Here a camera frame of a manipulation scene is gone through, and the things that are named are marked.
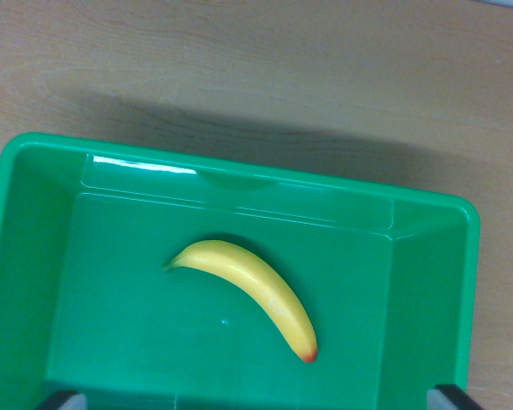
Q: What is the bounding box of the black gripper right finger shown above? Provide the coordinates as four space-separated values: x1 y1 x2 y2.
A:
426 384 483 410

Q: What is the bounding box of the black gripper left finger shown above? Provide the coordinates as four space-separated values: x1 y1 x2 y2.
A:
37 389 88 410

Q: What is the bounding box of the yellow plastic banana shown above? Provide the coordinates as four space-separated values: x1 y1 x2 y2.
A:
161 239 319 365

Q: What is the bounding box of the green plastic bin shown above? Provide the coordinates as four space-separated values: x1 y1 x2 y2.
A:
0 132 481 410

